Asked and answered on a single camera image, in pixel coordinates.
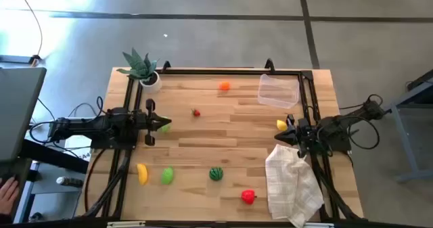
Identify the white and black bottle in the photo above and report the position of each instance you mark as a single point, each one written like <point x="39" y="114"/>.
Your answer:
<point x="69" y="181"/>

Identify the black aluminium table frame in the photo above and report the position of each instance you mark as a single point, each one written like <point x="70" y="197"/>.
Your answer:
<point x="220" y="72"/>

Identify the orange toy tangerine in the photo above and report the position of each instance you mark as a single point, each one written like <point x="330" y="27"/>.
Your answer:
<point x="224" y="86"/>

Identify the white printed box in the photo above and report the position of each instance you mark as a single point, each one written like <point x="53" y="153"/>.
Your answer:
<point x="78" y="148"/>

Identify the yellow toy lemon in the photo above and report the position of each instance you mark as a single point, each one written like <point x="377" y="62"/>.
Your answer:
<point x="281" y="124"/>

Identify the blue-gray desk frame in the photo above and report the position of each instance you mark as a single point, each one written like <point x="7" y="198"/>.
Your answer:
<point x="47" y="194"/>
<point x="402" y="136"/>

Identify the white plant pot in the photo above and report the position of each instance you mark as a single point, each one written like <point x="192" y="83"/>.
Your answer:
<point x="153" y="86"/>

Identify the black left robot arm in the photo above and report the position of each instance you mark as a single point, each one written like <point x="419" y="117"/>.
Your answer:
<point x="101" y="126"/>

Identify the yellow toy banana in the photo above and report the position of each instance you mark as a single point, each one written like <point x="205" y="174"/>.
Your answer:
<point x="142" y="174"/>

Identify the white checked cloth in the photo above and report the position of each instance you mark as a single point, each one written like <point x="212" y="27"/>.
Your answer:
<point x="291" y="187"/>

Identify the red toy strawberry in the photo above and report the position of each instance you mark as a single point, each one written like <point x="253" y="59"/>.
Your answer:
<point x="196" y="113"/>

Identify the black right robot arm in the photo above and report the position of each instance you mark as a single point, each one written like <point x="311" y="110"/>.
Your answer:
<point x="335" y="130"/>

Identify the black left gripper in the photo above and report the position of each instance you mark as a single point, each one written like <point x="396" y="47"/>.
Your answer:
<point x="150" y="105"/>

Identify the clear plastic tupperware container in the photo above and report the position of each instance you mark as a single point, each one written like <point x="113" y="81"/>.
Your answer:
<point x="278" y="91"/>

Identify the green striped toy watermelon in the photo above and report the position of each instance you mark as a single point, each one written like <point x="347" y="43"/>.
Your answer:
<point x="216" y="174"/>

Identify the green leafy plant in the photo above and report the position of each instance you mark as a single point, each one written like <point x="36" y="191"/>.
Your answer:
<point x="138" y="67"/>

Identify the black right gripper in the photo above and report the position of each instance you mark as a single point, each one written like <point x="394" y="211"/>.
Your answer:
<point x="303" y="133"/>

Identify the light green toy fruit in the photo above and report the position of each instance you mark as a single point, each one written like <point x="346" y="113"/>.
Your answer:
<point x="165" y="129"/>

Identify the black desk crossbar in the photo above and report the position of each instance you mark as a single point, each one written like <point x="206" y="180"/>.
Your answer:
<point x="50" y="155"/>

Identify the red toy bell pepper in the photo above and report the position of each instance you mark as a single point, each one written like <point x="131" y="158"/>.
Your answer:
<point x="248" y="197"/>

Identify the person's hand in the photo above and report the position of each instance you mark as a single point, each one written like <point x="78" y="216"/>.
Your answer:
<point x="7" y="195"/>

